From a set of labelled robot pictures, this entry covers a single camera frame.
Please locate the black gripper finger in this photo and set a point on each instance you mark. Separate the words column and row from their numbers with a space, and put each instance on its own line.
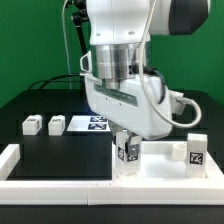
column 117, row 131
column 134, row 144

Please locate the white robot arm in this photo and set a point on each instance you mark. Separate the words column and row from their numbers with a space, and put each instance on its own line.
column 126, row 26

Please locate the white U-shaped fence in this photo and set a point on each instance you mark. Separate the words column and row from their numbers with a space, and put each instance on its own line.
column 115, row 191

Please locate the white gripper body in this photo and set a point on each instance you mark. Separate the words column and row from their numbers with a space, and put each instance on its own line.
column 114, row 91

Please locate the white square tabletop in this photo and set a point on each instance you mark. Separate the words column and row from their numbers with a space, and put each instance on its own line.
column 167, row 160

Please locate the white marker sheet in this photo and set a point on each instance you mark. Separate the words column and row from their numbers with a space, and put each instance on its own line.
column 88, row 124

